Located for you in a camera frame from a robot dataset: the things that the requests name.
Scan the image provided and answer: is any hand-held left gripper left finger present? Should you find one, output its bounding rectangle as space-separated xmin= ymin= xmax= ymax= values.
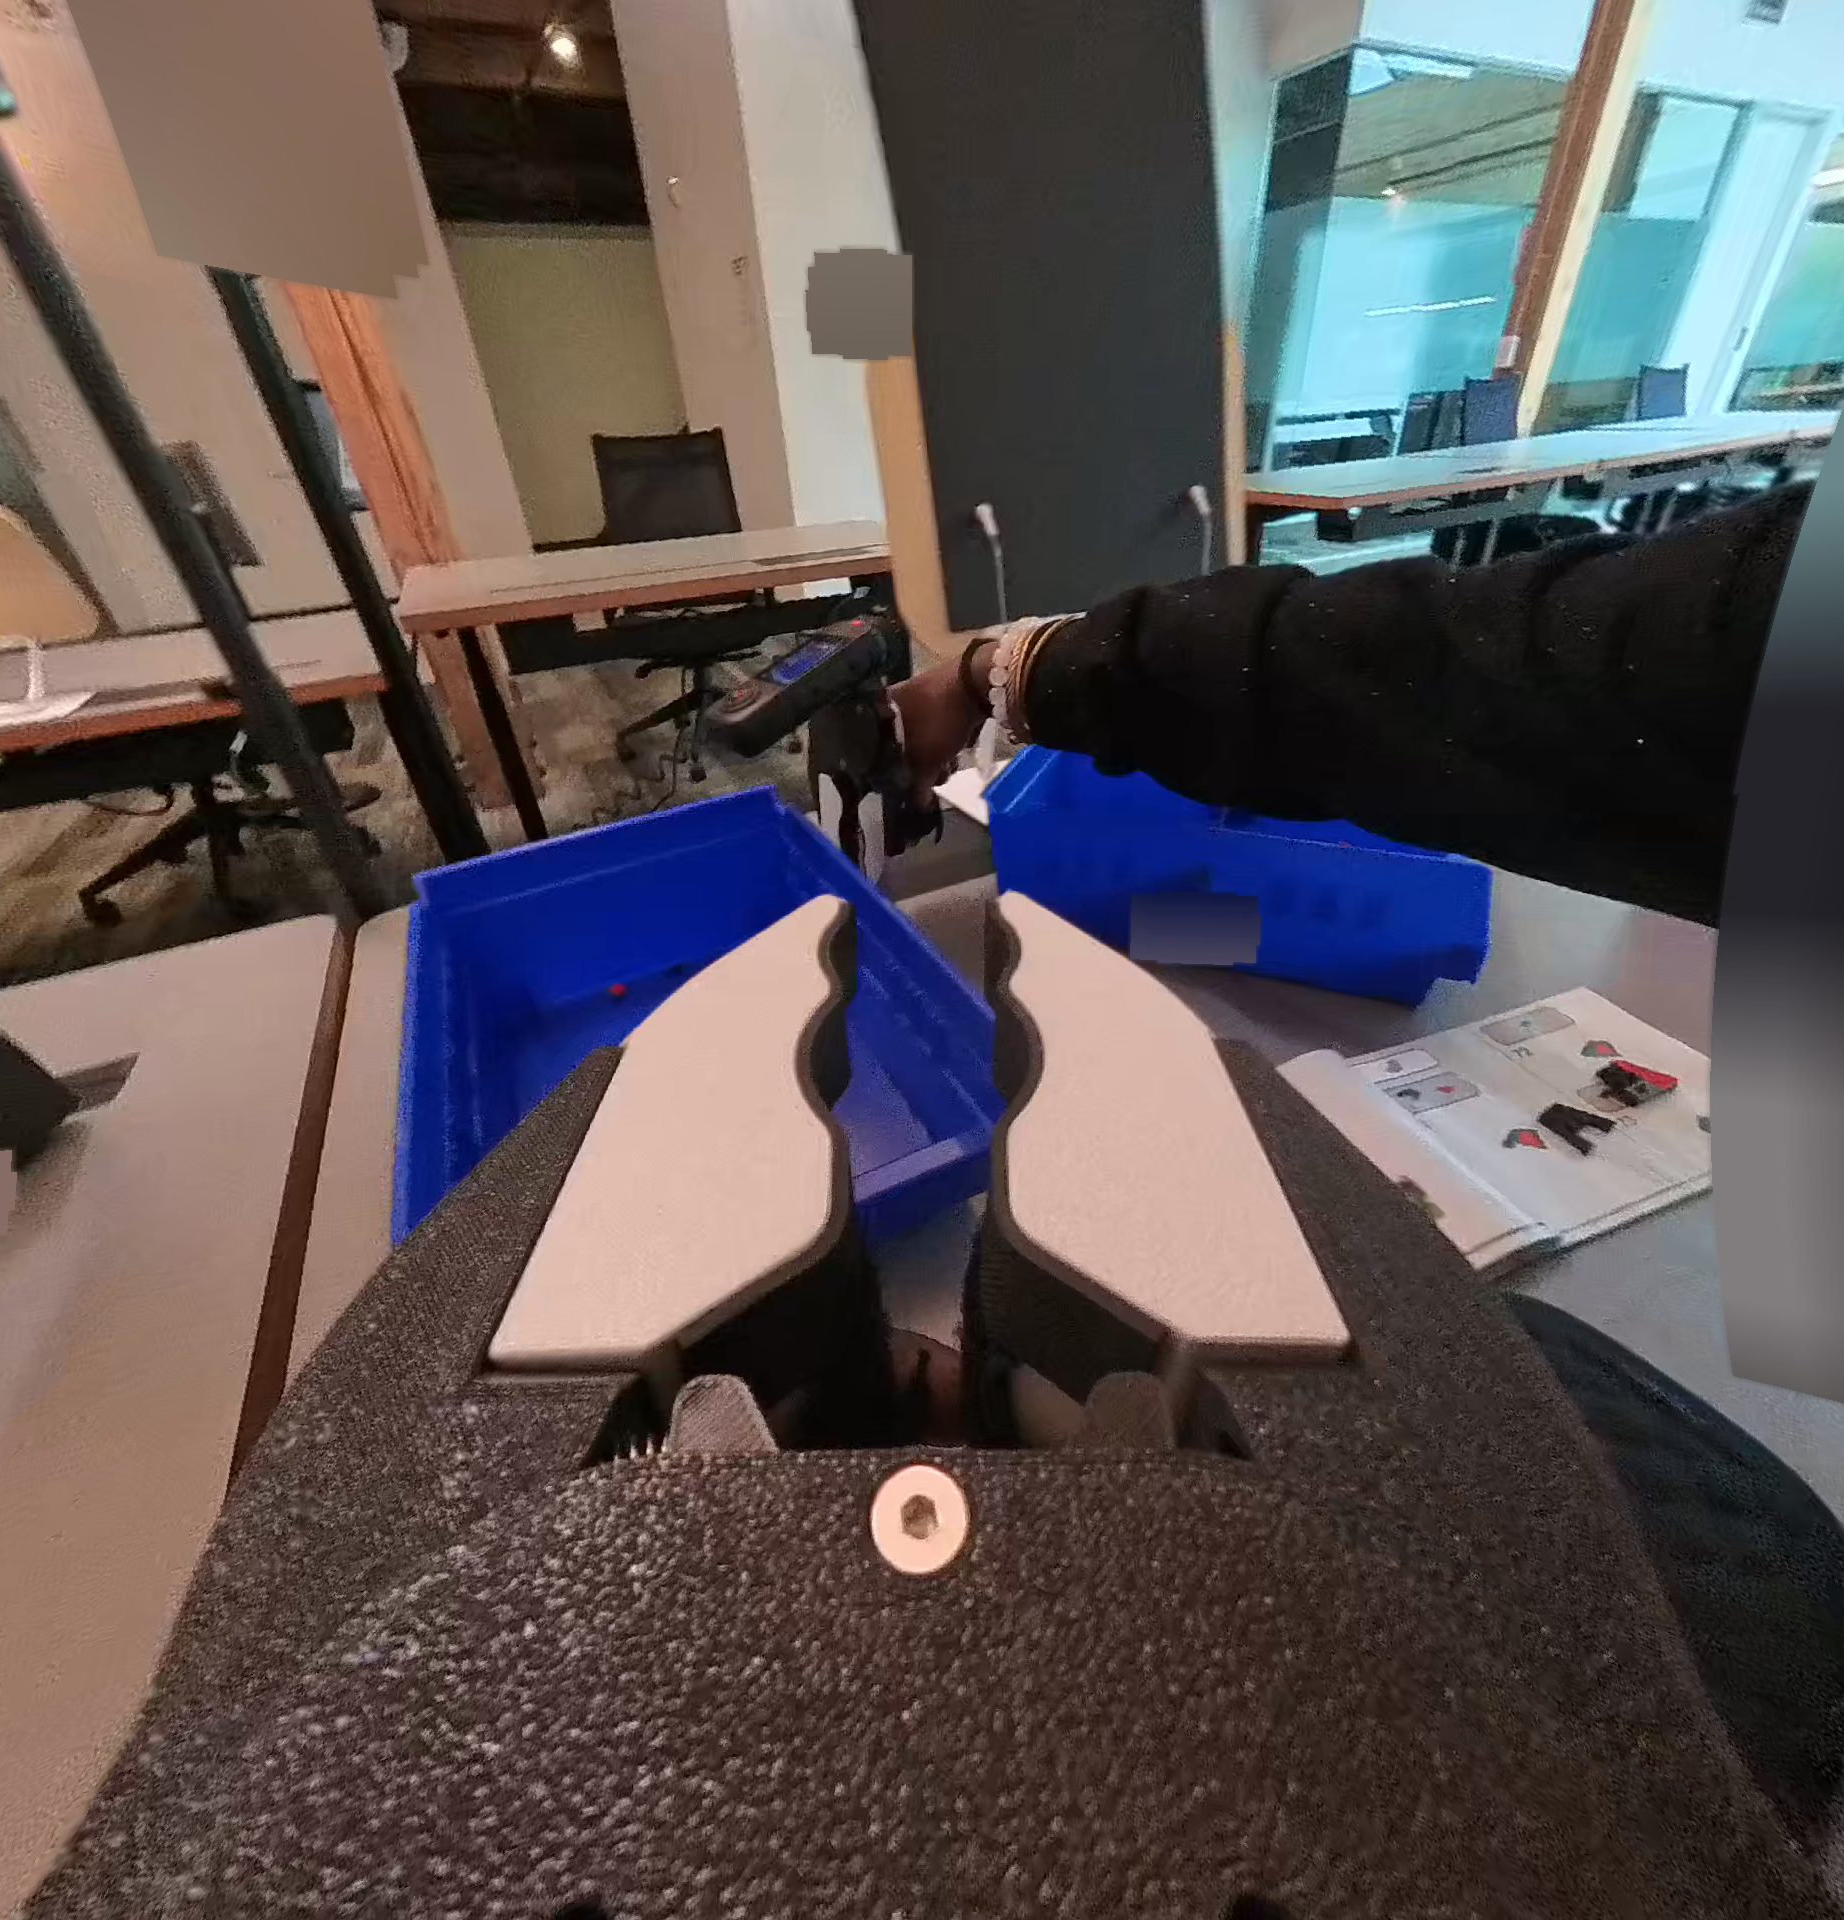
xmin=485 ymin=894 xmax=860 ymax=1378

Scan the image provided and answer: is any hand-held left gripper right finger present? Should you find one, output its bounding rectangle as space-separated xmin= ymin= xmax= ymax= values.
xmin=985 ymin=890 xmax=1353 ymax=1373

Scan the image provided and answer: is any blue plastic bin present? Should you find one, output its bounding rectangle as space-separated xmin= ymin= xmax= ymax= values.
xmin=985 ymin=746 xmax=1494 ymax=1006
xmin=393 ymin=785 xmax=1002 ymax=1246

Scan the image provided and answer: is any person's right forearm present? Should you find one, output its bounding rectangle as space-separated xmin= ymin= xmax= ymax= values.
xmin=1020 ymin=479 xmax=1824 ymax=927

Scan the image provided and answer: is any person's right hand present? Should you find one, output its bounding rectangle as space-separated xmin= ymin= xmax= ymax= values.
xmin=881 ymin=647 xmax=1007 ymax=818

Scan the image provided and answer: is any wooden office desk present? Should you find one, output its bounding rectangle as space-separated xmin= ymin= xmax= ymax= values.
xmin=397 ymin=521 xmax=898 ymax=841
xmin=0 ymin=614 xmax=399 ymax=818

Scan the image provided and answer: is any black office chair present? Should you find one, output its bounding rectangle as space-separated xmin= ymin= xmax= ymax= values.
xmin=74 ymin=705 xmax=387 ymax=923
xmin=589 ymin=425 xmax=802 ymax=789

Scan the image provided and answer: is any white instruction booklet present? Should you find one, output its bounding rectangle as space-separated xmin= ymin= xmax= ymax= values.
xmin=1278 ymin=986 xmax=1714 ymax=1277

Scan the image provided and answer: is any dark grey partition panel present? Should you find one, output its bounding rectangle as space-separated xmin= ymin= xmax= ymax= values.
xmin=850 ymin=0 xmax=1251 ymax=634

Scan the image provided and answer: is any black textured seat cushion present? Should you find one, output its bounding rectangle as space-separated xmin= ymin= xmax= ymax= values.
xmin=1508 ymin=1290 xmax=1844 ymax=1869

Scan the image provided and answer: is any black tripod stand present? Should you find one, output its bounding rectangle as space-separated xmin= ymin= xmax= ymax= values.
xmin=0 ymin=29 xmax=497 ymax=923

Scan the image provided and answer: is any black object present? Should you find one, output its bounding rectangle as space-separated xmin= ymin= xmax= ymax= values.
xmin=0 ymin=1003 xmax=84 ymax=1174

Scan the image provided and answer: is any long wooden table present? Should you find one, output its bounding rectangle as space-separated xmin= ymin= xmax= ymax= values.
xmin=1244 ymin=410 xmax=1844 ymax=527

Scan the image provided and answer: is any beige chair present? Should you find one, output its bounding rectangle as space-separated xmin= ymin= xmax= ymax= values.
xmin=0 ymin=499 xmax=103 ymax=647

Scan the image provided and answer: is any stack of wrist bracelets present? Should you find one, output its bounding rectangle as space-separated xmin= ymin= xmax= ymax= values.
xmin=956 ymin=612 xmax=1087 ymax=751

